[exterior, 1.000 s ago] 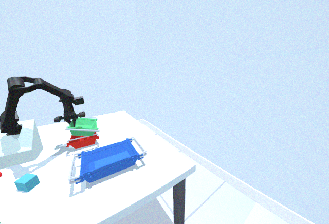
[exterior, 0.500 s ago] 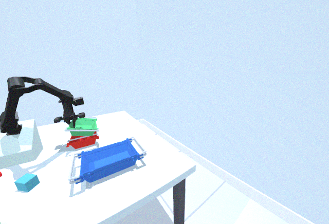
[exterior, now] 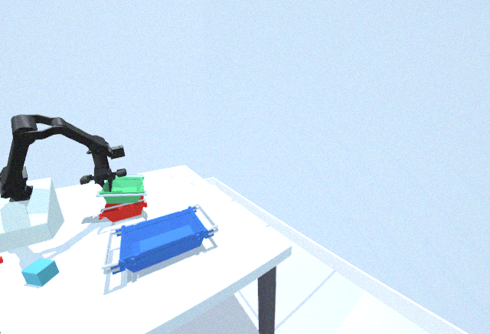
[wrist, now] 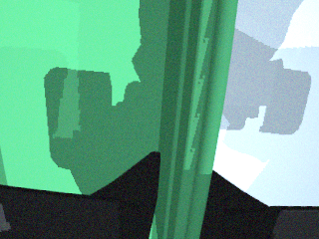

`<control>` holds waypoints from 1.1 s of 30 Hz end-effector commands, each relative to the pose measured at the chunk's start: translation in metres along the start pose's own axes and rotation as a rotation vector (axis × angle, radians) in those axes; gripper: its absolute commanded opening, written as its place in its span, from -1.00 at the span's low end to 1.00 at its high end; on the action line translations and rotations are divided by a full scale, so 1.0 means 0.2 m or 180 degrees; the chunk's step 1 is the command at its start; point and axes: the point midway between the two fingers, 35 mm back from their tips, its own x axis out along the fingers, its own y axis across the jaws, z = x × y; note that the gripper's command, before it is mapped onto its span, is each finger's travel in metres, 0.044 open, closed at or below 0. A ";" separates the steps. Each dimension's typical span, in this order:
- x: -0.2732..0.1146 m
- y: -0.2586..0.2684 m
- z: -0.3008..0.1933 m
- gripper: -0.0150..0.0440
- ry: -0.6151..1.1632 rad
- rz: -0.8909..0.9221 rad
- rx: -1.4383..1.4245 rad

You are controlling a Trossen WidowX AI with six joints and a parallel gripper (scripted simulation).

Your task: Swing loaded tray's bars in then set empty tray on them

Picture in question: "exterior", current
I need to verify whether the red translucent plastic tray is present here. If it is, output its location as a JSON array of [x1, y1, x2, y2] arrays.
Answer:
[[99, 201, 148, 223]]

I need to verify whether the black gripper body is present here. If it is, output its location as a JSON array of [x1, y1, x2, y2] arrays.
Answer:
[[80, 161, 127, 185]]

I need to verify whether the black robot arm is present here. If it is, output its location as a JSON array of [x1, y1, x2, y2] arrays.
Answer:
[[0, 114, 126, 202]]

